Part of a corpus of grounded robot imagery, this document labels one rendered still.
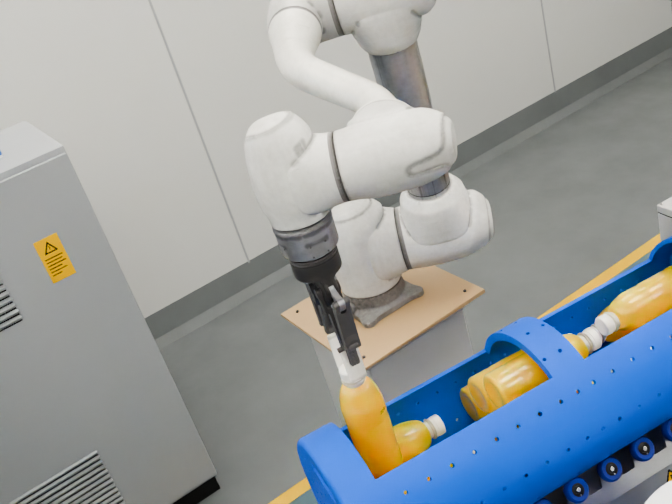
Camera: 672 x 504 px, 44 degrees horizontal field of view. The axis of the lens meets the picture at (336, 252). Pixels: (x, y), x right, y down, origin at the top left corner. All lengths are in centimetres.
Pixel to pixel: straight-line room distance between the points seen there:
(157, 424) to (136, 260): 133
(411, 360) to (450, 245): 30
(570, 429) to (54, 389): 182
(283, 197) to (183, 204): 302
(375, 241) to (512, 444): 71
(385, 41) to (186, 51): 248
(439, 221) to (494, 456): 68
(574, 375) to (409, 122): 54
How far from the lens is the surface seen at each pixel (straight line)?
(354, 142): 112
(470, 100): 500
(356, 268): 193
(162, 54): 399
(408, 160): 111
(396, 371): 200
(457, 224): 188
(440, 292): 203
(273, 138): 111
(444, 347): 207
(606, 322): 162
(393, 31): 161
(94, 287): 271
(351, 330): 124
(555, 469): 143
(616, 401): 146
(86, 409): 287
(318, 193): 113
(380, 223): 192
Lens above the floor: 211
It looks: 28 degrees down
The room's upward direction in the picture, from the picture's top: 18 degrees counter-clockwise
